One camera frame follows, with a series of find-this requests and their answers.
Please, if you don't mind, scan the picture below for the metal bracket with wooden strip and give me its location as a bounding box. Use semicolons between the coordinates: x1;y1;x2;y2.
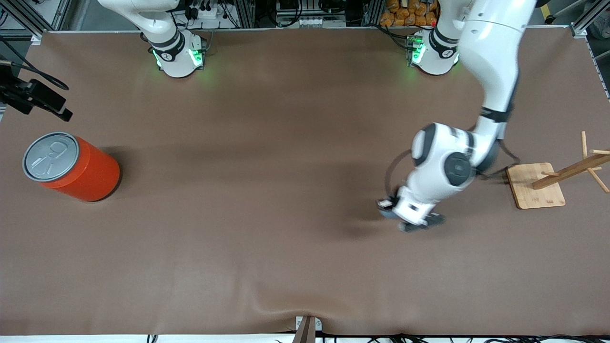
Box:
295;315;323;343

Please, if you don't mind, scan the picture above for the white power strip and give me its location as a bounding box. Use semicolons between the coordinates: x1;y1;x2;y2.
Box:
276;17;346;28

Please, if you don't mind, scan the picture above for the orange snack bags pile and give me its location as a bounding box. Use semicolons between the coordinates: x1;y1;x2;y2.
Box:
380;0;439;28

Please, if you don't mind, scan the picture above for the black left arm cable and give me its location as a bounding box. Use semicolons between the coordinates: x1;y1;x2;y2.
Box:
385;149;415;196

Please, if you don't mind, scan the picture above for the bamboo cup rack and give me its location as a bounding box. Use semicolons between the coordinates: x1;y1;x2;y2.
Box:
506;131;610;210

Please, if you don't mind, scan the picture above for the orange can-shaped container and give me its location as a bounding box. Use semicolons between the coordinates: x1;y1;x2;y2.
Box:
22;132;121;202

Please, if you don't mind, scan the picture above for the brown table mat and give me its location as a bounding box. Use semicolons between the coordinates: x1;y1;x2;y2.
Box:
0;26;610;336

